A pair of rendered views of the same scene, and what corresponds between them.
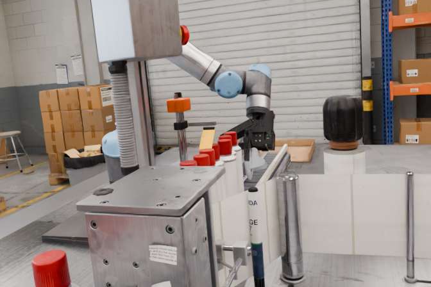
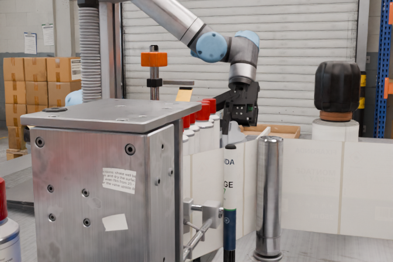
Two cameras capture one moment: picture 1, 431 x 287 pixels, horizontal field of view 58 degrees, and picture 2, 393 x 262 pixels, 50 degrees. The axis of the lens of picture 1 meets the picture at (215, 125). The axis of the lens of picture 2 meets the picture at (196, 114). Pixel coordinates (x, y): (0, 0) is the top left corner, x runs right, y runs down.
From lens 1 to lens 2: 7 cm
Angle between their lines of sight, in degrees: 1
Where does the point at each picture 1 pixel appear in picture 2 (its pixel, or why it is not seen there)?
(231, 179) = (206, 148)
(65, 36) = (37, 2)
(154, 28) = not seen: outside the picture
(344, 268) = (326, 250)
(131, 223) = (83, 141)
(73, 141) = not seen: hidden behind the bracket
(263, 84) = (250, 52)
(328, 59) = (320, 50)
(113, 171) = not seen: hidden behind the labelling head
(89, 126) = (55, 100)
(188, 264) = (149, 194)
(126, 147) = (90, 93)
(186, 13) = not seen: outside the picture
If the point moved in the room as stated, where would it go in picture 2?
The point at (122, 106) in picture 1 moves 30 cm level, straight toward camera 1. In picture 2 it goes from (89, 45) to (86, 40)
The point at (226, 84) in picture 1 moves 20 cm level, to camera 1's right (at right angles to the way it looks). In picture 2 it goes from (209, 45) to (290, 45)
